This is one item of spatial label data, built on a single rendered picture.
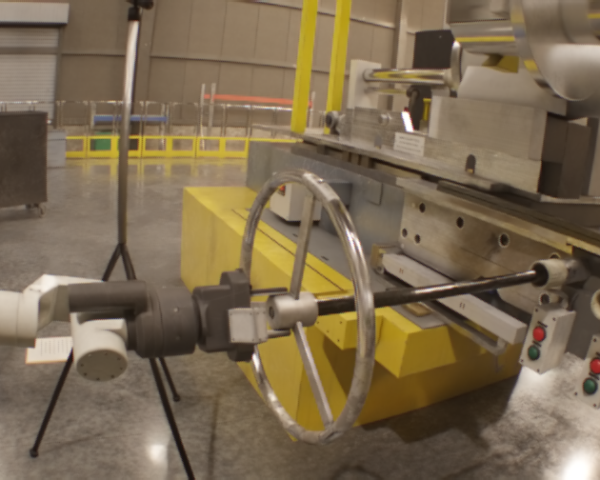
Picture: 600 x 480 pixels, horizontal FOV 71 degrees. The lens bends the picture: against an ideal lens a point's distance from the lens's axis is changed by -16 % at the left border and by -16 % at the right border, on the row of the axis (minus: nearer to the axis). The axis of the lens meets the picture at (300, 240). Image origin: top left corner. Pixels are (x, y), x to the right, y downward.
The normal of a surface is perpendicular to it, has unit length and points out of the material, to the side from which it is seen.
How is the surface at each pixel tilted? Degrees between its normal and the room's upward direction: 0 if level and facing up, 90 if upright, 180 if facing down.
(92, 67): 90
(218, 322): 68
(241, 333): 79
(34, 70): 90
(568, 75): 90
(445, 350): 90
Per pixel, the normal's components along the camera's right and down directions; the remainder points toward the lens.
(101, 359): 0.37, 0.61
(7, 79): 0.44, 0.29
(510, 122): -0.89, 0.04
